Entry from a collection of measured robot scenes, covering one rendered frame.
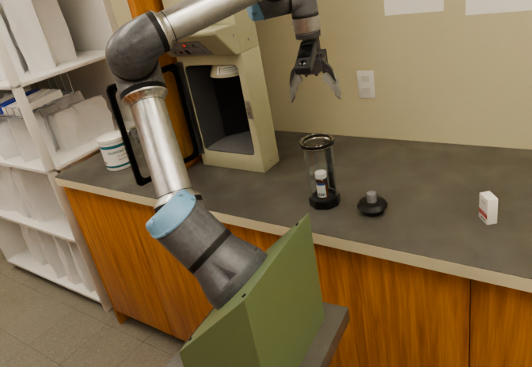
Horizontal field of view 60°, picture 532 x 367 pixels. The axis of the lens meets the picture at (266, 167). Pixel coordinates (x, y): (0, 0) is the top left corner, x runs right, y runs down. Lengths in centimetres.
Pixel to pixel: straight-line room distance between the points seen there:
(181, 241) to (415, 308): 77
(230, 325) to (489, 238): 78
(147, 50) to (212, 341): 62
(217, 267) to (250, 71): 93
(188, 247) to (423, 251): 64
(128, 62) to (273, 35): 110
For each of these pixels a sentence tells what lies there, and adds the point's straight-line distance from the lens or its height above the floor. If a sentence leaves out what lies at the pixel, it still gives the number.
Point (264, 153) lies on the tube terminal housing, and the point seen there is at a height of 101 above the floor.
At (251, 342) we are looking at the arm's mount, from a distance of 83.
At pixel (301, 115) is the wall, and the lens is 213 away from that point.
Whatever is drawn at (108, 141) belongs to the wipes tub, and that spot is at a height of 109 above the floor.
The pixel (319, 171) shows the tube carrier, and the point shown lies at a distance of 142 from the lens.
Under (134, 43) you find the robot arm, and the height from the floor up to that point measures 158.
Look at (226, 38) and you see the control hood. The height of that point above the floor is 148.
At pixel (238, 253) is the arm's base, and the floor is 119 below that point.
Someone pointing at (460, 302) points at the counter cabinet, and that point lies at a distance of 138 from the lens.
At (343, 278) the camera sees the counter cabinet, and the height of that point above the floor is 77.
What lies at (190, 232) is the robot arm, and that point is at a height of 125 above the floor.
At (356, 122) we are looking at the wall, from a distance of 201.
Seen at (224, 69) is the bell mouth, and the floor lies 134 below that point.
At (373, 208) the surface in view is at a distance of 141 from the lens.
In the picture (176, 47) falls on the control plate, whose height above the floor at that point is 146.
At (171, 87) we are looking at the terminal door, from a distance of 184.
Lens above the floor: 171
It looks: 25 degrees down
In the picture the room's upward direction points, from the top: 11 degrees counter-clockwise
